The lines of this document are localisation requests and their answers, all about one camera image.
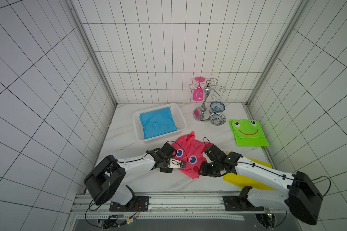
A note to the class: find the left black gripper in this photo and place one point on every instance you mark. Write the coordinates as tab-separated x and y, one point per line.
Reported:
165	170

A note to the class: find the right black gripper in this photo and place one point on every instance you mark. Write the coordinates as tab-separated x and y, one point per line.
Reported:
210	161

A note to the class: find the pink bunny face raincoat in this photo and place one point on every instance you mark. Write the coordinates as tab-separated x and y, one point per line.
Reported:
190	151

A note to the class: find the yellow raincoat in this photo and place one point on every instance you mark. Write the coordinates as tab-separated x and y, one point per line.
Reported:
242	181

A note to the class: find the blue raincoat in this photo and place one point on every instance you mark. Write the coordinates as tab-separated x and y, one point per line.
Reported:
157	123

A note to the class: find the white plastic perforated basket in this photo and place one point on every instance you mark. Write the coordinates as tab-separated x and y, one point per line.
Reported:
177	114

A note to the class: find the green frog face raincoat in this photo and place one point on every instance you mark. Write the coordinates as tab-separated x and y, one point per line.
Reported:
248	133

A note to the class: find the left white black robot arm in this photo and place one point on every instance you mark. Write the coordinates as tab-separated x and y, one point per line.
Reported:
107	182

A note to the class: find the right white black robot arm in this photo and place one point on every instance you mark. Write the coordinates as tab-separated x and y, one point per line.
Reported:
294	193

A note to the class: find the near blue patterned bowl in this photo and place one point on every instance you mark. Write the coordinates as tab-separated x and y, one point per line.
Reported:
217	119

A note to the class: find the blue patterned bowl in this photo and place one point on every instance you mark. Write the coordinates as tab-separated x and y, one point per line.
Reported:
217	107
217	119

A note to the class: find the silver metal glass rack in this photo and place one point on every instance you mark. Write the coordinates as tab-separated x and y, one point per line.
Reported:
211	89

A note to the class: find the far blue patterned bowl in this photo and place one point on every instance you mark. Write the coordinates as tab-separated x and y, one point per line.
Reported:
217	107

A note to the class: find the pink plastic wine glass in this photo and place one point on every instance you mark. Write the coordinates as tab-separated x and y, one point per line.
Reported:
198	93

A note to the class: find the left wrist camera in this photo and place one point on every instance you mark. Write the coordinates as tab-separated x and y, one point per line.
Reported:
176	164

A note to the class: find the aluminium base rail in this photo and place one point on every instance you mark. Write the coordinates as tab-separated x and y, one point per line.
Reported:
162	205

